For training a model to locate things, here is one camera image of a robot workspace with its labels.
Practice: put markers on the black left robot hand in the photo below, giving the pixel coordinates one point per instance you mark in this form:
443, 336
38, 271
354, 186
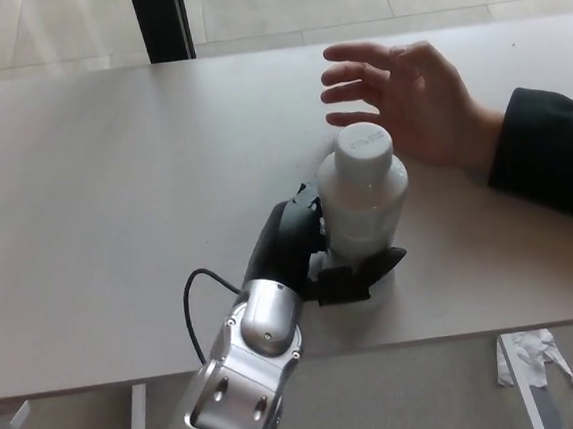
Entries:
284, 245

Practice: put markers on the bare person hand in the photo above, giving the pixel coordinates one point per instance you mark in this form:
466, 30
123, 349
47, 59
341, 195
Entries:
422, 107

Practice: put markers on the white plastic bottle with cap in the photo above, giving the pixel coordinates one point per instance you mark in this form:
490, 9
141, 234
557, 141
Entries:
366, 202

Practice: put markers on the person forearm in dark sleeve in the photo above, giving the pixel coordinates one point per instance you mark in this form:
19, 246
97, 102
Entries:
553, 161

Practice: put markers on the white metal table leg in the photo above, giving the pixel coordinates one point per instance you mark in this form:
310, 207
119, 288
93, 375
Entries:
136, 418
533, 416

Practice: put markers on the crumpled white paper scrap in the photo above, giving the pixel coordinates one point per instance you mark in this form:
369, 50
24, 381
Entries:
530, 359

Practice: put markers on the black vertical door frame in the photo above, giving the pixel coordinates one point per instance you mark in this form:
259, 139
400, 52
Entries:
161, 22

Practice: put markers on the white metal hook bracket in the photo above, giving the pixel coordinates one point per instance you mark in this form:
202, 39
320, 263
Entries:
20, 411

